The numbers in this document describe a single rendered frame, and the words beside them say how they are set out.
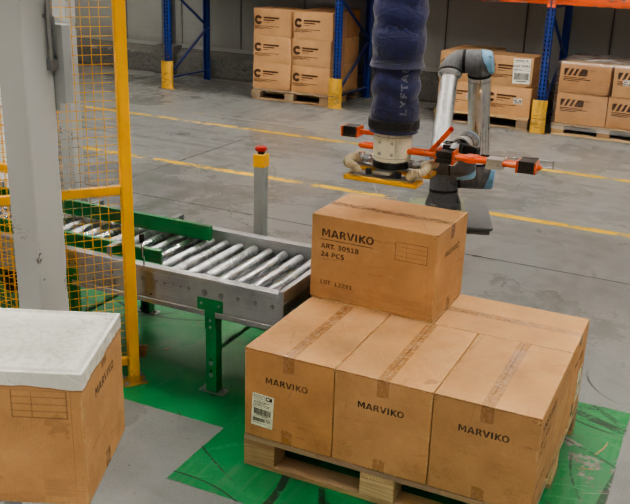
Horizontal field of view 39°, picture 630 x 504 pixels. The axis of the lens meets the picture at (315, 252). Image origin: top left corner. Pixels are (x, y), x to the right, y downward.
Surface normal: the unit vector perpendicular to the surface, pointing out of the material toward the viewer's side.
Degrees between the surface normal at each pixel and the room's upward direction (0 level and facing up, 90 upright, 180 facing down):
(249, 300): 90
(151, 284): 90
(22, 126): 90
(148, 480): 0
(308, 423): 90
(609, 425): 0
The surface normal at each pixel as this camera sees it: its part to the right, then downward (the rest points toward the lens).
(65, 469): -0.04, 0.33
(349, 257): -0.46, 0.29
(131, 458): 0.03, -0.94
